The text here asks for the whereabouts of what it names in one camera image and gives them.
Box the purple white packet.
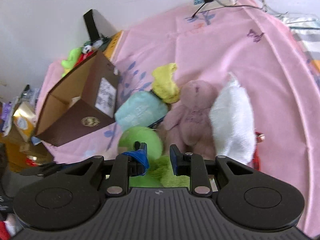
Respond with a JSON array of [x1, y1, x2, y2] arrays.
[[0, 97, 19, 135]]

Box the yellow tissue pack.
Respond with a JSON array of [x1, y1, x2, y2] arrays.
[[12, 101, 38, 143]]

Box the brown cardboard box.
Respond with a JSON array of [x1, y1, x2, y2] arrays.
[[32, 50, 120, 147]]

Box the person's left forearm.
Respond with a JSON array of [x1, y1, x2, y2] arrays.
[[0, 215, 19, 240]]

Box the lime green plush toy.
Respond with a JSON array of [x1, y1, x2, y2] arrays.
[[61, 47, 83, 77]]

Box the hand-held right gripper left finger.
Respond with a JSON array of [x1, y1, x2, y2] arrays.
[[59, 142, 150, 197]]

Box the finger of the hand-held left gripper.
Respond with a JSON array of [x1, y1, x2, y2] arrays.
[[20, 162, 68, 177]]

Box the yellow edged gift box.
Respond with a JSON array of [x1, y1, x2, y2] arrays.
[[102, 30, 124, 60]]

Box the grey striped white cloth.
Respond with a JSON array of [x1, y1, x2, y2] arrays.
[[282, 15, 320, 75]]

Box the small red fabric toy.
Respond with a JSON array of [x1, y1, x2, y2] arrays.
[[252, 131, 265, 171]]

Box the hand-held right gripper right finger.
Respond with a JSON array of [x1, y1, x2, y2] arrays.
[[169, 144, 260, 197]]

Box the white fluffy plush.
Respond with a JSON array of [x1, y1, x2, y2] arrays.
[[209, 72, 255, 165]]

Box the orange wooden furniture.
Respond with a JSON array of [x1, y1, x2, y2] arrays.
[[0, 130, 54, 173]]

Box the red plush toy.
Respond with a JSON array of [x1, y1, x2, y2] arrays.
[[74, 51, 93, 67]]

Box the yellow cloth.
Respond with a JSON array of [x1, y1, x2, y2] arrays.
[[152, 63, 180, 104]]

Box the light blue towel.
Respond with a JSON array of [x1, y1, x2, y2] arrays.
[[114, 91, 169, 132]]

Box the clear plastic bag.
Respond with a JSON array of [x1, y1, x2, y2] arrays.
[[21, 84, 41, 102]]

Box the black charging cable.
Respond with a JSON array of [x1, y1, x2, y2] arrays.
[[191, 0, 268, 19]]

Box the green fuzzy sock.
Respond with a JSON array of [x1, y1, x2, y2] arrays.
[[129, 155, 190, 188]]

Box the black smartphone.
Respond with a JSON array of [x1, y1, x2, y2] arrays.
[[83, 9, 103, 42]]

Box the pink bunny plush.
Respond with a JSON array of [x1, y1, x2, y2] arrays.
[[160, 80, 220, 159]]

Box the pink printed bedsheet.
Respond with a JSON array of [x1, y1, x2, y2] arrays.
[[35, 0, 320, 238]]

